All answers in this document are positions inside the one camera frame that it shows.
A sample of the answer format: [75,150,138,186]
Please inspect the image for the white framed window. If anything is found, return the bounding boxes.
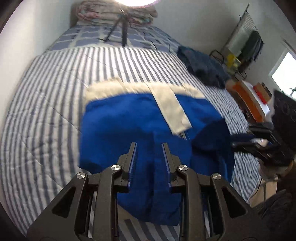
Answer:
[270,51,296,100]

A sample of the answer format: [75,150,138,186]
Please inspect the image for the blue checkered bed sheet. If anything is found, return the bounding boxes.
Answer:
[47,24,183,53]

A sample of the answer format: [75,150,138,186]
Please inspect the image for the black metal clothes rack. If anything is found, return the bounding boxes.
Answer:
[209,3,264,80]

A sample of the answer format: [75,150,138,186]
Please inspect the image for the dark hanging garment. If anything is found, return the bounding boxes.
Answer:
[240,30,264,66]

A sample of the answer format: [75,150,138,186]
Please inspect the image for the striped hanging towel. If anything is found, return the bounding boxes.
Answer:
[228,11,256,56]

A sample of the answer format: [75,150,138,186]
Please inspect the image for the stack of books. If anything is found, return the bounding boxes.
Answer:
[253,82,273,105]

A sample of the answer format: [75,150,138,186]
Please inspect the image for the yellow box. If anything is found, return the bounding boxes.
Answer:
[225,54,238,70]

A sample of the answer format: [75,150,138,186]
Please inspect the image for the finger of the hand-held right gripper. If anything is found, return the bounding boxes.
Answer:
[232,141,274,161]
[248,126,278,140]

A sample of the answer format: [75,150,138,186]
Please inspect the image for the dark blue folded clothes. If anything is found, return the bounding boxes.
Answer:
[177,45,232,89]

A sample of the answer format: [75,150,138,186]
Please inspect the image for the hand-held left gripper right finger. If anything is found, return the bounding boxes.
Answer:
[161,143,271,241]

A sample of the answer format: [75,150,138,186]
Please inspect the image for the orange cloth-covered table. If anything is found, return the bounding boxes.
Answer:
[225,79,273,123]

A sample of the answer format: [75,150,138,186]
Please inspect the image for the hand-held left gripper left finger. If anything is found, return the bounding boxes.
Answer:
[26,142,137,241]

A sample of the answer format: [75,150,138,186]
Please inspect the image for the beige and blue work jacket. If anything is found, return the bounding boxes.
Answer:
[79,77,235,226]

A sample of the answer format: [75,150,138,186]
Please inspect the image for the folded floral quilt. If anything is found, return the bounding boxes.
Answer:
[74,0,159,26]

